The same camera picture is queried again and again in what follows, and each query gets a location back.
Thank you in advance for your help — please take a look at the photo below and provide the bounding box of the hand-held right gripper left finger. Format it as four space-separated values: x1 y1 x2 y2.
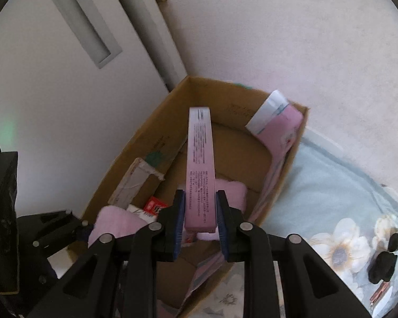
27 189 187 318

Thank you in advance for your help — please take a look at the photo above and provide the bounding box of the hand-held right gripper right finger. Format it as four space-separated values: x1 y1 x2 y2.
215 189 374 318

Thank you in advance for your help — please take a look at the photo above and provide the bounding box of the white box with ink print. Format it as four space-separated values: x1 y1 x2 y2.
126 204 158 224

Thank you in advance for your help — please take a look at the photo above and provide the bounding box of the brown cardboard box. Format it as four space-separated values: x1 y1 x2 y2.
81 76 310 318

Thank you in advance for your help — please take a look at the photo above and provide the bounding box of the light blue floral cloth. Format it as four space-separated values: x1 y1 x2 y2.
192 136 398 318

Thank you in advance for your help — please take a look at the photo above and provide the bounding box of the small pink hair clip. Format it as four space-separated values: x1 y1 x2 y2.
370 281 390 307

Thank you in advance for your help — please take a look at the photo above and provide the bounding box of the recessed grey door handle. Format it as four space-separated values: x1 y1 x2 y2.
42 0 123 69

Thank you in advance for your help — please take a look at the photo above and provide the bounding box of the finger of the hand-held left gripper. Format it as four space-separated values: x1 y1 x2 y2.
16 209 95 262
18 258 58 317

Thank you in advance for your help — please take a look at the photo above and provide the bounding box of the black cloth bundle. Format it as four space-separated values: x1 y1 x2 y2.
367 251 397 285

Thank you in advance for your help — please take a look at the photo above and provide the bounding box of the white wardrobe door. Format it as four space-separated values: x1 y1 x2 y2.
0 0 189 219

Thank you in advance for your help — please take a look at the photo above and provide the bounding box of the red milk carton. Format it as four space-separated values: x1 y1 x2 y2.
143 196 169 215

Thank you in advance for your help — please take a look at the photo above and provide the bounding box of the pink towel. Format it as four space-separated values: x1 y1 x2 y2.
181 178 248 242
88 205 146 247

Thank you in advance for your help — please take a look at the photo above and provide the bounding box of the long pink box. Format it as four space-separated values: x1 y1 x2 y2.
184 107 217 234

